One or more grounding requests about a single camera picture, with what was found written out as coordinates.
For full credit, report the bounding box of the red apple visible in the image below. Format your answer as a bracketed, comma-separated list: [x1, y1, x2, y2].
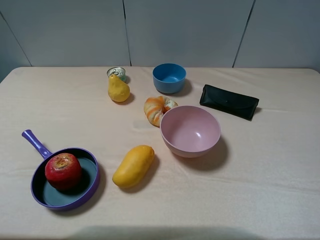
[44, 153, 82, 191]

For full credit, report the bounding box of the pink bowl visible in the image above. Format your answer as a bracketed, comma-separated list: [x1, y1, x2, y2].
[159, 105, 221, 158]

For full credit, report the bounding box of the blue bowl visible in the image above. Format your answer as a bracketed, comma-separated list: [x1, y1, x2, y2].
[152, 63, 187, 94]

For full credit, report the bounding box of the yellow mango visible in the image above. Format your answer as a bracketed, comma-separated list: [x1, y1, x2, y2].
[112, 145, 155, 188]

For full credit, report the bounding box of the yellow pear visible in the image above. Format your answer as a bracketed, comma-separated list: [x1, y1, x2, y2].
[108, 74, 131, 103]

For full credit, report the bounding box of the small tin can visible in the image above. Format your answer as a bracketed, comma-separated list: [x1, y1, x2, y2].
[106, 66, 127, 83]

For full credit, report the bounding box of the black glasses case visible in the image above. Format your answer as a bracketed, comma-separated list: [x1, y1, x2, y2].
[199, 84, 259, 121]

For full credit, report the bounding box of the purple frying pan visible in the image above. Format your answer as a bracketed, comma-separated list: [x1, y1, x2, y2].
[21, 129, 100, 211]

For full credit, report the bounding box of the orange striped bread ring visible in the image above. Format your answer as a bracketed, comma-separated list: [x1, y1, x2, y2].
[143, 95, 179, 127]

